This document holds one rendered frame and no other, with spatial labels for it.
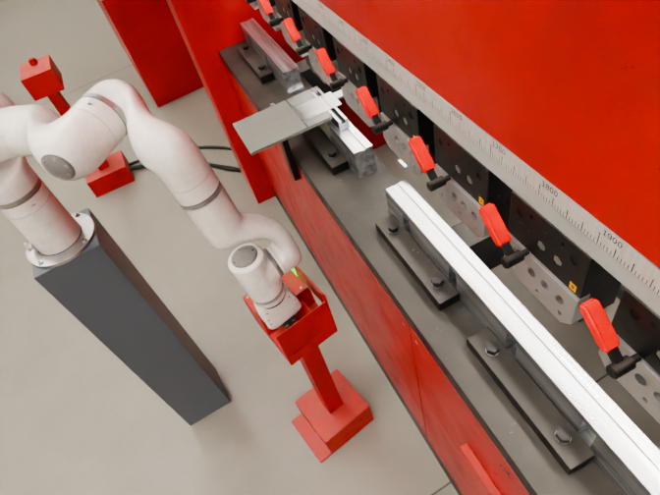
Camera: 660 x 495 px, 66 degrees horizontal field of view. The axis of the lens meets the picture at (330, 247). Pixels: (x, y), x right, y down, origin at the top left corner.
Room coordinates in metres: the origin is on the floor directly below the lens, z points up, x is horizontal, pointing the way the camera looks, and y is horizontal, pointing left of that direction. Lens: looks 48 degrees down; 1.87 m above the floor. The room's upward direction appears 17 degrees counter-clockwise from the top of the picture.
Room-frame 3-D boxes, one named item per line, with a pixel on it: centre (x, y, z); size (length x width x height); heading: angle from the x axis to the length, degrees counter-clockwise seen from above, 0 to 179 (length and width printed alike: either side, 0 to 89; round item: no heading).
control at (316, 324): (0.84, 0.16, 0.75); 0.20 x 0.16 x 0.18; 23
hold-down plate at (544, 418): (0.37, -0.27, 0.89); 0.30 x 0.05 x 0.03; 12
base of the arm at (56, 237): (1.10, 0.69, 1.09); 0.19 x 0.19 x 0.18
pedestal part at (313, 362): (0.84, 0.16, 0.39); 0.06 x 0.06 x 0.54; 23
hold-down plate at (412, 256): (0.76, -0.19, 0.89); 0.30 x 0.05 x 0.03; 12
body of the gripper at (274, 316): (0.78, 0.17, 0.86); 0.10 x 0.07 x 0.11; 113
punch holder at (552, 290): (0.41, -0.32, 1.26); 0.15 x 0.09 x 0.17; 12
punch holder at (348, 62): (1.00, -0.19, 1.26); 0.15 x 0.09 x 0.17; 12
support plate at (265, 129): (1.34, 0.03, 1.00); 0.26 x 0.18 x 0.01; 102
